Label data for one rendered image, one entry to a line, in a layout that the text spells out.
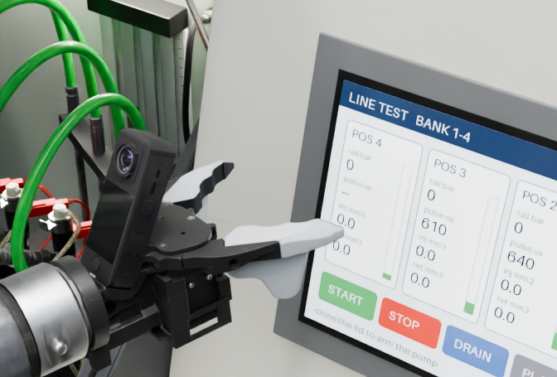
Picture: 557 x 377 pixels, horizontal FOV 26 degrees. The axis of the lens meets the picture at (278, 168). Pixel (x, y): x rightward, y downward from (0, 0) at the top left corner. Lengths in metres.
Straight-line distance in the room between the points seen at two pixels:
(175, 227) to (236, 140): 0.40
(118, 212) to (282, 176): 0.42
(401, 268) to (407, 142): 0.13
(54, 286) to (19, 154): 1.16
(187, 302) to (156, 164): 0.11
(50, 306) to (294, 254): 0.18
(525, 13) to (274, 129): 0.31
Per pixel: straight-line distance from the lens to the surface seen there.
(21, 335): 0.85
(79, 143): 1.69
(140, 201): 0.87
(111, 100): 1.37
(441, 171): 1.17
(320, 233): 0.90
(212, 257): 0.88
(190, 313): 0.92
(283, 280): 0.92
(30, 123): 1.96
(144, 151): 0.86
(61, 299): 0.86
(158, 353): 1.44
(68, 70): 1.68
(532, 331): 1.19
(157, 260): 0.88
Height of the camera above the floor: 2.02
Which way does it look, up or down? 35 degrees down
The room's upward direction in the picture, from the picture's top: straight up
